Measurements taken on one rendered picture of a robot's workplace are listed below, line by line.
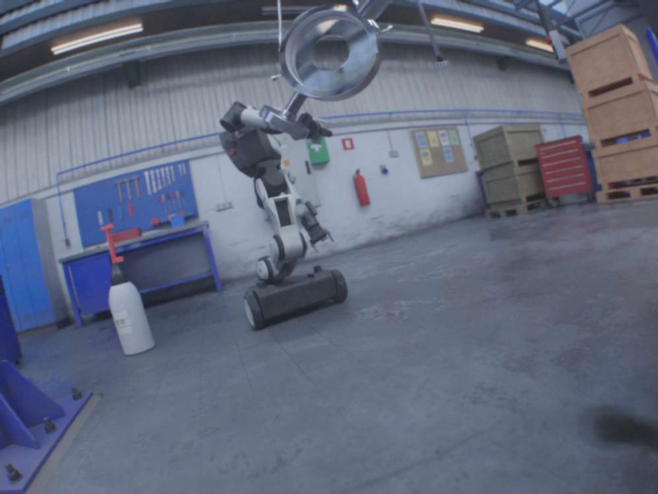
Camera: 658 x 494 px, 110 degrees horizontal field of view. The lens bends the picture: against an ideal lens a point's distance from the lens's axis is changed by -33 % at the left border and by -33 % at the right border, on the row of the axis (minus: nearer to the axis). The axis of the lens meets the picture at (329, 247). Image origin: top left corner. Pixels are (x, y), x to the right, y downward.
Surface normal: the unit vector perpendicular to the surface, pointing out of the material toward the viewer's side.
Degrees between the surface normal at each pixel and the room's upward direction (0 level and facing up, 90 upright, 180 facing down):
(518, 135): 90
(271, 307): 90
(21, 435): 90
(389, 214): 90
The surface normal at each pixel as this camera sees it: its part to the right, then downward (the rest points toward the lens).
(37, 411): 0.66, -0.11
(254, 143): -0.22, 0.04
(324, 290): 0.43, -0.04
